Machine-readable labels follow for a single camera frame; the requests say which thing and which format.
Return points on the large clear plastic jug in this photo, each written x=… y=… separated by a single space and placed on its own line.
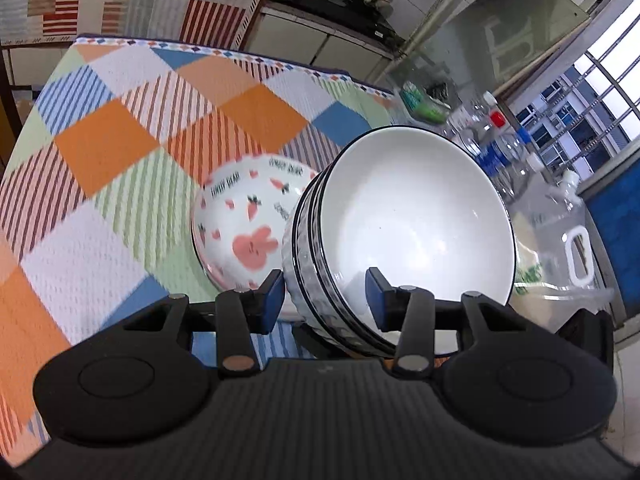
x=550 y=240

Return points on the pink rabbit print plate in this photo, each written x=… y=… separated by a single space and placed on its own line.
x=240 y=225

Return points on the blue label water bottle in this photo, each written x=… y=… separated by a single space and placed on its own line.
x=500 y=157

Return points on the white ribbed black-rimmed bowl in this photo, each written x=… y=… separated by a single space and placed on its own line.
x=292 y=260
x=312 y=260
x=415 y=230

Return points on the red cap plastic bottle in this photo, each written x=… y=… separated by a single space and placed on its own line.
x=492 y=125

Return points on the colourful checked tablecloth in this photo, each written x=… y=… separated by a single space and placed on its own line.
x=125 y=160

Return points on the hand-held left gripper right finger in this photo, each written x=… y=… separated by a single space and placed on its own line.
x=376 y=292

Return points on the clear basket with green items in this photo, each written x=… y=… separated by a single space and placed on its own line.
x=422 y=102

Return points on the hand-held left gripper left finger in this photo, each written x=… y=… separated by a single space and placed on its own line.
x=272 y=297

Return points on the black gas stove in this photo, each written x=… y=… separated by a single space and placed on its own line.
x=330 y=7

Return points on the metal window bars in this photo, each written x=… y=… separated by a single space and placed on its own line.
x=590 y=95

